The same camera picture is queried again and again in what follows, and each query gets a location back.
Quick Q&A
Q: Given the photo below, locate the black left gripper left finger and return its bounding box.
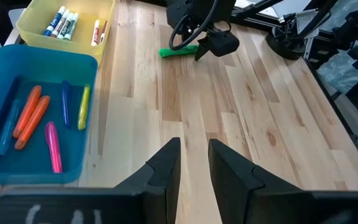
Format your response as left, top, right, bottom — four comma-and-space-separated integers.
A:
0, 137, 181, 224

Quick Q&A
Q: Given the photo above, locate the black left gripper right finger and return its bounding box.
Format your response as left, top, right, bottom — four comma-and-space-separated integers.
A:
208, 139, 358, 224

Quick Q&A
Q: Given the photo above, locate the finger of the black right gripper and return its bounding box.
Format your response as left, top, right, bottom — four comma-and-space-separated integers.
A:
194, 41, 213, 62
205, 30, 241, 58

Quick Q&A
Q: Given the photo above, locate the green thick marker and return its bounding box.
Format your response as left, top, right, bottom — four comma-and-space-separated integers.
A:
158, 44, 200, 59

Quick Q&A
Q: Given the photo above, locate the pink highlighter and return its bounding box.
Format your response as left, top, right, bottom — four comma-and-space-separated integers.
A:
44, 121, 63, 174

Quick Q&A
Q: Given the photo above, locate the yellow translucent highlighter pen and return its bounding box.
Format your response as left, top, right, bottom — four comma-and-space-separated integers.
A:
77, 83, 92, 131

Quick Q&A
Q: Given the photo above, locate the orange highlighter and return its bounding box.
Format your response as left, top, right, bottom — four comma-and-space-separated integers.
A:
14, 95, 51, 151

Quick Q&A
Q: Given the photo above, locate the red Expo marker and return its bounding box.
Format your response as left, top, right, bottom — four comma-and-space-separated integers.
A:
91, 19, 101, 47

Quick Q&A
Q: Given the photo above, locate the purple translucent highlighter pen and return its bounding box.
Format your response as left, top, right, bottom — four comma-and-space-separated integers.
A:
61, 80, 72, 129

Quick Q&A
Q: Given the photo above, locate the blue translucent highlighter pen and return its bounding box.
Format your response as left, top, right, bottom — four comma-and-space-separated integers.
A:
0, 99, 21, 156

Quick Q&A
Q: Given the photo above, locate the orange translucent highlighter pen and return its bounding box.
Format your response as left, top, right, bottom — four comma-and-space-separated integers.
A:
12, 85, 43, 139

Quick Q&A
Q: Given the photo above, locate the green thin marker white barrel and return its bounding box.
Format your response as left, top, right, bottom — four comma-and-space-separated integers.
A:
63, 12, 80, 41

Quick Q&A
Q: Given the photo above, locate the green Expo marker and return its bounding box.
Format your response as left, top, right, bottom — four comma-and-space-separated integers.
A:
57, 12, 75, 40

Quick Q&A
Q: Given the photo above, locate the black Expo marker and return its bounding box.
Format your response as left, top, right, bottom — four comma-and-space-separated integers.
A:
50, 9, 71, 39

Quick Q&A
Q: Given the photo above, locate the person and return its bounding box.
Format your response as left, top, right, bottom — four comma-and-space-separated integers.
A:
317, 0, 358, 94

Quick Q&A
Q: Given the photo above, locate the blue plastic bin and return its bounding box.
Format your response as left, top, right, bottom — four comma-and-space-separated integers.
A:
0, 44, 99, 185

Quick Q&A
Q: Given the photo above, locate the yellow translucent plastic bin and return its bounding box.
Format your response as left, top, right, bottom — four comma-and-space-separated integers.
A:
16, 0, 117, 65

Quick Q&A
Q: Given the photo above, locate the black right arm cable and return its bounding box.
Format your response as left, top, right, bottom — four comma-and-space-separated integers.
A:
168, 0, 232, 52

